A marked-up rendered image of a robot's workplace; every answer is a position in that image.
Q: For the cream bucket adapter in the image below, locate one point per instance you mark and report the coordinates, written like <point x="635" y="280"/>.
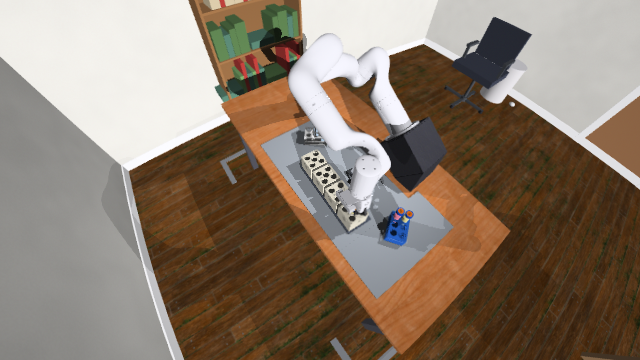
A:
<point x="325" y="177"/>
<point x="349" y="219"/>
<point x="330" y="195"/>
<point x="312" y="162"/>

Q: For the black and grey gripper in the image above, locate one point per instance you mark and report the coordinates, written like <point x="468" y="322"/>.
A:
<point x="360" y="205"/>

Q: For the blue tube rack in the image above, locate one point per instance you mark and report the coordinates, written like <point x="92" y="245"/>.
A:
<point x="398" y="237"/>

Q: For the white tube rack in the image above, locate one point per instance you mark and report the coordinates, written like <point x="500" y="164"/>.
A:
<point x="315" y="139"/>

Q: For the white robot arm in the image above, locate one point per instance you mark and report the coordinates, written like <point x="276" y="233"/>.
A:
<point x="304" y="81"/>

